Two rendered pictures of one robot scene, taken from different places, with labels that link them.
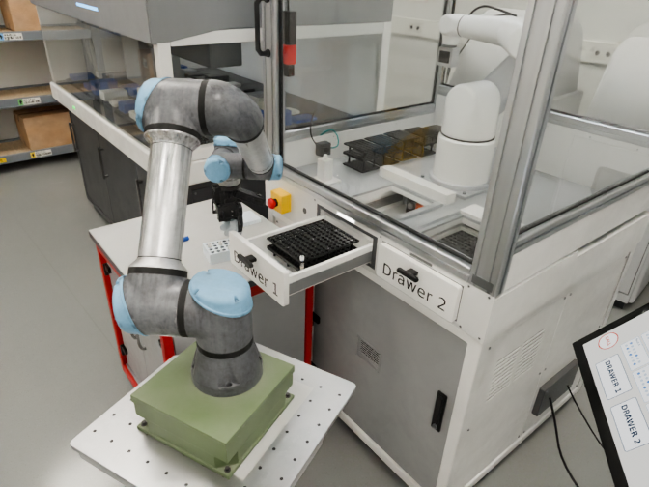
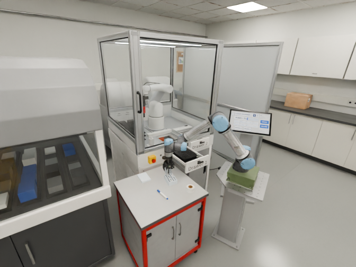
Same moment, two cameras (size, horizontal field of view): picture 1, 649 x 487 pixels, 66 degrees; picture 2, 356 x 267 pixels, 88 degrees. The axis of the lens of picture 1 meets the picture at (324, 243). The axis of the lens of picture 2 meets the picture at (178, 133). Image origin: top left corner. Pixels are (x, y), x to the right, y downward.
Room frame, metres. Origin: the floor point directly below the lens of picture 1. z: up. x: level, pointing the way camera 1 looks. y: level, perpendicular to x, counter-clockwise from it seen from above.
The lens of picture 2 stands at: (1.31, 1.73, 1.81)
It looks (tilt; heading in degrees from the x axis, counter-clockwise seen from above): 22 degrees down; 274
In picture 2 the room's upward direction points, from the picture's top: 2 degrees clockwise
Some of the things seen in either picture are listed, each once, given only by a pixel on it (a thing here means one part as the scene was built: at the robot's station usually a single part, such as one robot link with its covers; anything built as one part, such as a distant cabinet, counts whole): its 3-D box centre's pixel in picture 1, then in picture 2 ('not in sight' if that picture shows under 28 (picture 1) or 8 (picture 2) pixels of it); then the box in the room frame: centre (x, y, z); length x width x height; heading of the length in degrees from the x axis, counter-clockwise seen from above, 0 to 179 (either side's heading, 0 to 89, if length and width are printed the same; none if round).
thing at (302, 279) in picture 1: (315, 248); (184, 155); (1.34, 0.03, 0.86); 0.40 x 0.26 x 0.06; 130
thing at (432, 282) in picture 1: (415, 279); (199, 143); (1.17, -0.26, 0.87); 0.29 x 0.02 x 0.11; 40
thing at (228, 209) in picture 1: (227, 200); (168, 161); (1.47, 0.32, 0.95); 0.09 x 0.08 x 0.12; 119
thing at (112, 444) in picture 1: (225, 429); (240, 182); (0.78, 0.21, 0.70); 0.45 x 0.44 x 0.12; 153
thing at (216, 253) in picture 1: (224, 249); (170, 179); (1.45, 0.34, 0.78); 0.12 x 0.08 x 0.04; 119
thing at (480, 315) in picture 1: (448, 204); (159, 135); (1.69, -0.45, 0.87); 1.02 x 0.95 x 0.14; 40
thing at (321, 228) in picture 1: (312, 247); (184, 155); (1.34, 0.04, 0.87); 0.22 x 0.18 x 0.06; 130
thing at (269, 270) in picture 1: (257, 266); (197, 163); (1.21, 0.19, 0.87); 0.29 x 0.02 x 0.11; 40
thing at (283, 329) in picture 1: (209, 327); (160, 219); (1.53, 0.44, 0.38); 0.62 x 0.58 x 0.76; 40
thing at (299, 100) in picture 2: not in sight; (297, 100); (-0.99, -2.38, 1.04); 0.41 x 0.32 x 0.28; 133
